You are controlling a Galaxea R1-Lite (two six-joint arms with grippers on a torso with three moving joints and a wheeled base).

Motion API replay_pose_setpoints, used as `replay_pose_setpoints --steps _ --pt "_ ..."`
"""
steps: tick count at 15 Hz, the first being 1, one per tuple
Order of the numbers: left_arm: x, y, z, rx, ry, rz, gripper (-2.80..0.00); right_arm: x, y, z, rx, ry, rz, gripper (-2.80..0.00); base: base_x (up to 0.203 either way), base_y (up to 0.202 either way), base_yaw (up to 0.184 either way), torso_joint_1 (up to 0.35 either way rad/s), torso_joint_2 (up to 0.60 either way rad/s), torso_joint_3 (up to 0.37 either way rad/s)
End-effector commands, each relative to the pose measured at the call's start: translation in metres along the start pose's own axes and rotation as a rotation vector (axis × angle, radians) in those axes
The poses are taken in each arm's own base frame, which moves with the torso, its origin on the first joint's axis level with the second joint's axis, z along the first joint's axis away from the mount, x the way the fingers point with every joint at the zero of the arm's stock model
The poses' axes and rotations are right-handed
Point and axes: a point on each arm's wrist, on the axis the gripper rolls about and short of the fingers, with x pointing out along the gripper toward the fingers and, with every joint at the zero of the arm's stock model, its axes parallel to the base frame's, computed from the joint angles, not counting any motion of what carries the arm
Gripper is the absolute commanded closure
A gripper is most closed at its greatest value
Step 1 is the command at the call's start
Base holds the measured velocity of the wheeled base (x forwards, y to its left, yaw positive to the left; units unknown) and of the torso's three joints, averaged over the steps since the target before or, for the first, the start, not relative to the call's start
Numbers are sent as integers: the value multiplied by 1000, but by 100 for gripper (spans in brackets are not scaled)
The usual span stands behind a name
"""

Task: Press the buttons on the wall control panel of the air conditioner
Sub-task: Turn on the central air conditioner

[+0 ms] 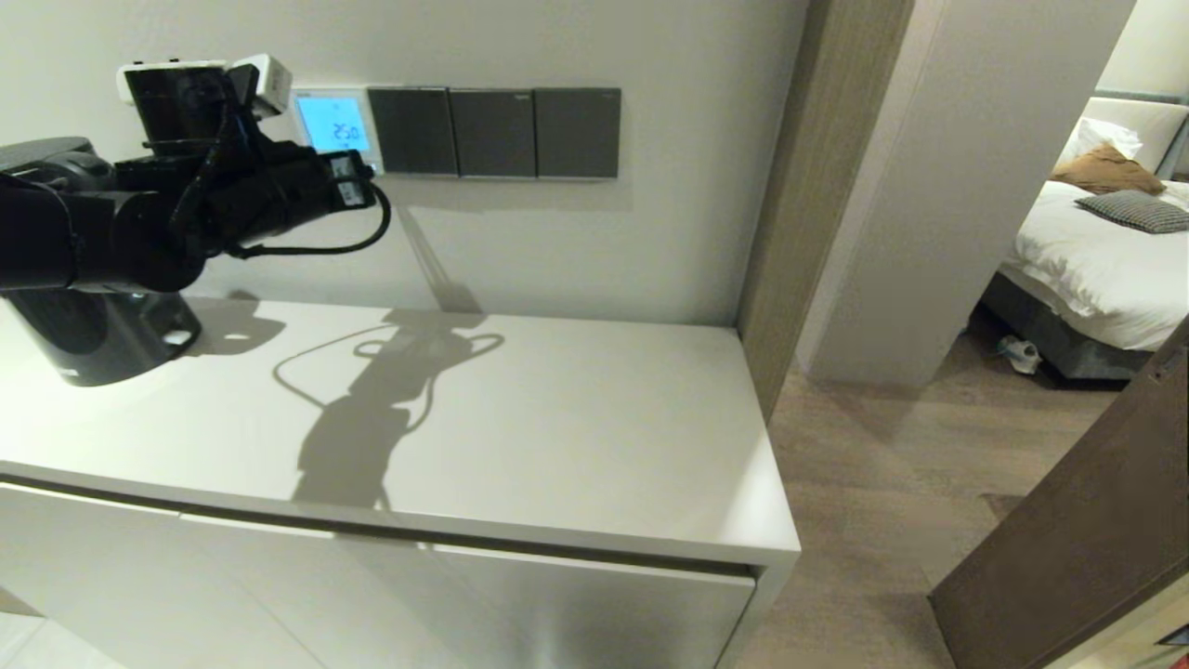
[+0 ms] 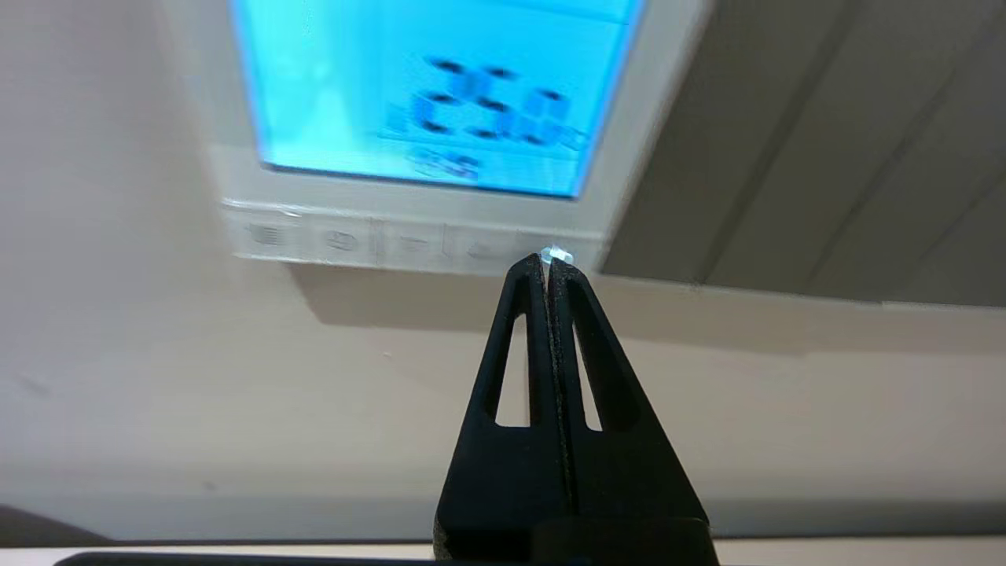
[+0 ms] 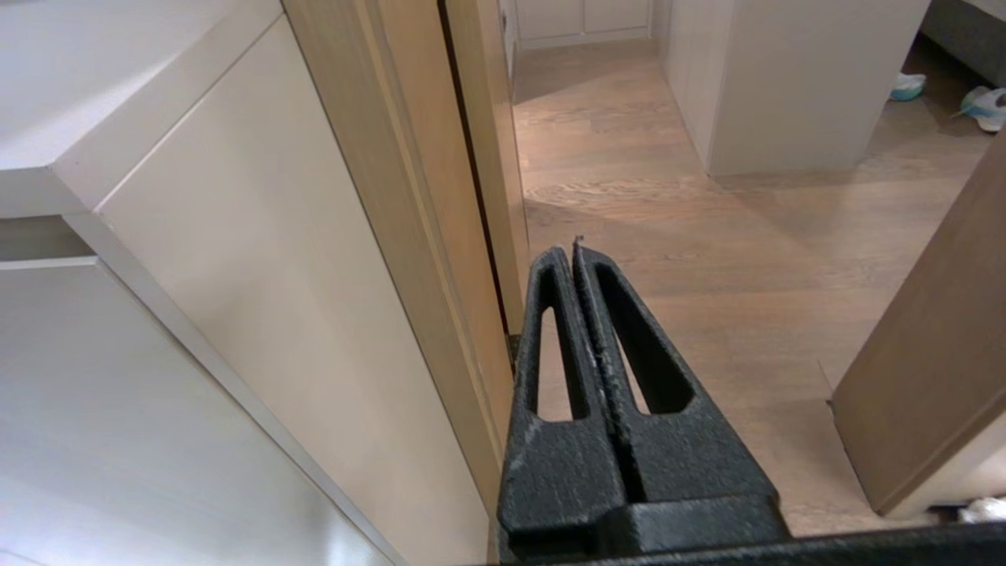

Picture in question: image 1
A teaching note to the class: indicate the dark grey wall switch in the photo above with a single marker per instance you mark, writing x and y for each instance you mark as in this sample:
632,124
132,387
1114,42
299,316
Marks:
493,135
577,135

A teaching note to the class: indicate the white pillow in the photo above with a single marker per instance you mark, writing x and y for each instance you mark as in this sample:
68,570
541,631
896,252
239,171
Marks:
1105,139

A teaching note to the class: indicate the brown wooden door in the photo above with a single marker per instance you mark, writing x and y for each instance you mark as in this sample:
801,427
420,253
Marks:
1096,520

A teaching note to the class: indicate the cream upholstered headboard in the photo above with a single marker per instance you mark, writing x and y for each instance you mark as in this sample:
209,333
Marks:
1156,125

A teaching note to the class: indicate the checkered grey cushion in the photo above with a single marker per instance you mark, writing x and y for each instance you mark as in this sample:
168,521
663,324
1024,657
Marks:
1135,212

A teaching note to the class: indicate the white slippers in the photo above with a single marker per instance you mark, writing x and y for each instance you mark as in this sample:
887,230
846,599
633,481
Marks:
1021,356

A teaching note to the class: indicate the light wood door frame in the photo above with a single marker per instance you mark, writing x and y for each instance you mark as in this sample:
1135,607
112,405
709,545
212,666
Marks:
817,167

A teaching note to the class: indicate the white bed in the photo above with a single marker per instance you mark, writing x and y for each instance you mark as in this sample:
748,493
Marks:
1096,269

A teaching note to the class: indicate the white cabinet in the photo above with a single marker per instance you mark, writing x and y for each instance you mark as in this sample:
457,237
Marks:
576,437

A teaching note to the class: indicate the brown cushion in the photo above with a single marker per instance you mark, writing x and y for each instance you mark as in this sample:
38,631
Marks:
1105,174

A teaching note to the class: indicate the dark grey double rocker switch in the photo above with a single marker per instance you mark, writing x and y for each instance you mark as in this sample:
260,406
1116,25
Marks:
413,132

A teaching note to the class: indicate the white cabinet door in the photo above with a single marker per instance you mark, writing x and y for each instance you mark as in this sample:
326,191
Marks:
111,585
557,613

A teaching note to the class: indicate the dark grey bed base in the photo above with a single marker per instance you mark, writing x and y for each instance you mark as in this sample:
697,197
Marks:
1050,339

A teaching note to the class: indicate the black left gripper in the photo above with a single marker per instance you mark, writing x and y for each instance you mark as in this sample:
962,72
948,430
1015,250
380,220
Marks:
269,190

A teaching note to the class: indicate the black electric kettle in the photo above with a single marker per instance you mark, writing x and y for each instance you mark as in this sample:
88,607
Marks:
102,339

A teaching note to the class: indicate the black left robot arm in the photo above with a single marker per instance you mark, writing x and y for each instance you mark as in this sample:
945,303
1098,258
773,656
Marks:
102,232

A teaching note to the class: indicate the white wall thermostat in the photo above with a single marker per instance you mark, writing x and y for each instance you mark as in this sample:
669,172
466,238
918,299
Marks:
330,119

